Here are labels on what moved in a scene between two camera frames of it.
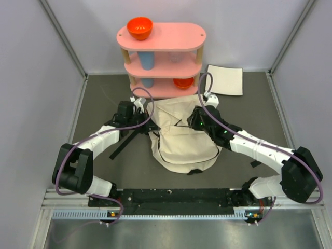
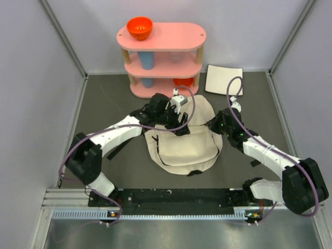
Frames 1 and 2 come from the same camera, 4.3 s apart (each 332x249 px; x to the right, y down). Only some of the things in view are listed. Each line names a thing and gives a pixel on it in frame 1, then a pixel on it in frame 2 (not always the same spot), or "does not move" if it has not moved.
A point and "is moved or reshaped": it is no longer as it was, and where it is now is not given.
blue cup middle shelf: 147,59 does not move
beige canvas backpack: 176,144 is moved or reshaped
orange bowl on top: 140,27 does not move
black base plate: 181,202 does not move
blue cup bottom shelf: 148,82 does not move
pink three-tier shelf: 166,64 does not move
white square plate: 226,80 does not move
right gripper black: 192,120 → 213,123
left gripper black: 149,126 → 176,124
